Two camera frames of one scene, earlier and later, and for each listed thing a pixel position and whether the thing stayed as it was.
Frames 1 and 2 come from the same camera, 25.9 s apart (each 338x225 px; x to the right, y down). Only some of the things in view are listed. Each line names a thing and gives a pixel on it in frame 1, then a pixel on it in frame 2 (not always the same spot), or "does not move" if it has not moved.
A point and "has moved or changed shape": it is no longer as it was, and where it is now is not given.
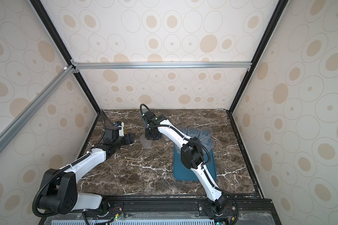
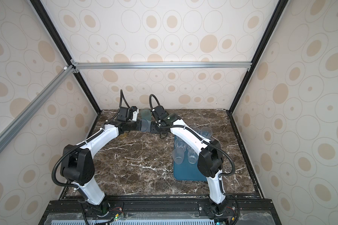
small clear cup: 193,131 does not move
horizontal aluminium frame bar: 135,65 does not move
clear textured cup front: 166,138 has moved or changed shape
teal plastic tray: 182,172 does not move
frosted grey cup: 146,143 -> 178,154
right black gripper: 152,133 -> 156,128
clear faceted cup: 205,133 does not move
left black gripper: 129,138 -> 138,122
